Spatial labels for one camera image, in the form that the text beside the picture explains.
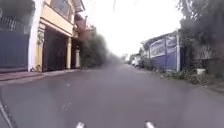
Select vehicle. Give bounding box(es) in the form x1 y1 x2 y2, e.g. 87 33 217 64
130 56 142 67

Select dark bushy tree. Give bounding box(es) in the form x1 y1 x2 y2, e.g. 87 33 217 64
78 28 113 70

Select grey asphalt road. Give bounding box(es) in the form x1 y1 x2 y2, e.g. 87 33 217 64
0 63 224 128

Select blue walled building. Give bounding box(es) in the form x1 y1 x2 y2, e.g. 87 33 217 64
139 31 183 73

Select robot's own part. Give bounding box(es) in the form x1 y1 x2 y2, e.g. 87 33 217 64
75 121 86 128
145 121 156 128

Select yellow building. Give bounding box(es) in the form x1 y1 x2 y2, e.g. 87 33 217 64
34 0 86 73

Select rubble strewn verge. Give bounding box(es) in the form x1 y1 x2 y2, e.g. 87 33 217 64
159 68 224 95

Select pale concrete pavement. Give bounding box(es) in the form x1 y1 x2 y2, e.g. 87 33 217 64
0 68 81 86

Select dark roadside tree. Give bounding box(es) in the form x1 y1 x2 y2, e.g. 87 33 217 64
176 0 224 80

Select overhead wires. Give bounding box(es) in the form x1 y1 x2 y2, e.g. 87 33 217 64
112 0 118 13

